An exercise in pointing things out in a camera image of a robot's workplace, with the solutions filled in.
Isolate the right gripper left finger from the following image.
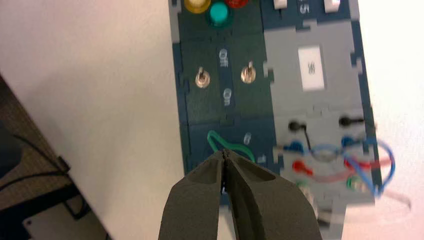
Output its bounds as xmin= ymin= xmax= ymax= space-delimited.
xmin=158 ymin=150 xmax=224 ymax=240

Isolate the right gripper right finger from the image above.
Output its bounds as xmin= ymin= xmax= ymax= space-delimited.
xmin=225 ymin=149 xmax=323 ymax=240

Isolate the metal toggle switch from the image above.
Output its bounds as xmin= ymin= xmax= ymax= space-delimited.
xmin=194 ymin=66 xmax=211 ymax=89
xmin=240 ymin=60 xmax=257 ymax=84

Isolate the green rotary knob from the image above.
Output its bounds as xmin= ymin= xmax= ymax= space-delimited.
xmin=206 ymin=129 xmax=257 ymax=164

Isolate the grey and blue control box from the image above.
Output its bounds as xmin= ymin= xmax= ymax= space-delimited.
xmin=167 ymin=0 xmax=385 ymax=240

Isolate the white number display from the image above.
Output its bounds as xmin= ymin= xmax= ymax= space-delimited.
xmin=297 ymin=45 xmax=326 ymax=93

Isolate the green dome push button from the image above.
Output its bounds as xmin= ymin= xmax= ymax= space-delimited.
xmin=205 ymin=1 xmax=233 ymax=29

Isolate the yellow dome push button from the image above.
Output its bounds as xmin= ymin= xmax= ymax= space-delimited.
xmin=183 ymin=0 xmax=212 ymax=15

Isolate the red dome push button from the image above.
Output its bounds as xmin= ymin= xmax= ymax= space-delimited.
xmin=225 ymin=0 xmax=250 ymax=9

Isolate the red patch cable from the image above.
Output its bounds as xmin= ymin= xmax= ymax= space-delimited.
xmin=292 ymin=155 xmax=393 ymax=184

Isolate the blue patch cable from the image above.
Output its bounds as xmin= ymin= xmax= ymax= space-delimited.
xmin=283 ymin=136 xmax=397 ymax=197

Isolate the grey metal base plate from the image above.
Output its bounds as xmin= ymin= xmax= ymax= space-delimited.
xmin=22 ymin=202 xmax=112 ymax=240

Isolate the black frame bar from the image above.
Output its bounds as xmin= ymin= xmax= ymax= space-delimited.
xmin=0 ymin=183 xmax=91 ymax=240

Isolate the thin black cable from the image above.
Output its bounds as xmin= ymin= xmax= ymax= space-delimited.
xmin=0 ymin=132 xmax=72 ymax=193

